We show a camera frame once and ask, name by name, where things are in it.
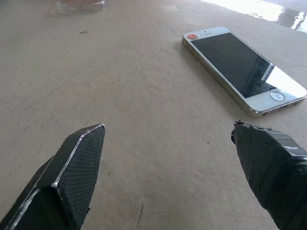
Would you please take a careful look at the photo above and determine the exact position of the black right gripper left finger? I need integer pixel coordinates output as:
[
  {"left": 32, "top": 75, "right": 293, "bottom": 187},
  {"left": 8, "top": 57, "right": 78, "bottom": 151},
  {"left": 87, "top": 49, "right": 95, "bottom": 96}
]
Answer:
[{"left": 0, "top": 124, "right": 106, "bottom": 230}]

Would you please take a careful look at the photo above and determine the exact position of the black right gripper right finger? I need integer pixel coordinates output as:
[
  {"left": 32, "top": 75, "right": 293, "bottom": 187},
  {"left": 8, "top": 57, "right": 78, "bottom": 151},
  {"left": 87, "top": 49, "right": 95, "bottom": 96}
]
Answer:
[{"left": 231, "top": 120, "right": 307, "bottom": 230}]

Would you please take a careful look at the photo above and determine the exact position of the white and gold smartphone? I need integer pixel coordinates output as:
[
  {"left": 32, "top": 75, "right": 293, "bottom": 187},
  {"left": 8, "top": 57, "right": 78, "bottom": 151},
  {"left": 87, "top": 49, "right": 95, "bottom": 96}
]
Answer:
[{"left": 181, "top": 26, "right": 307, "bottom": 118}]

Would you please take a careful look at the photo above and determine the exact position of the clear plastic container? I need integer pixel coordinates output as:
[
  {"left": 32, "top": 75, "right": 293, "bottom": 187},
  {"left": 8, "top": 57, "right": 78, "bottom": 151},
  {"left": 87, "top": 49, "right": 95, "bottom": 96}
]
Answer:
[{"left": 57, "top": 0, "right": 107, "bottom": 15}]

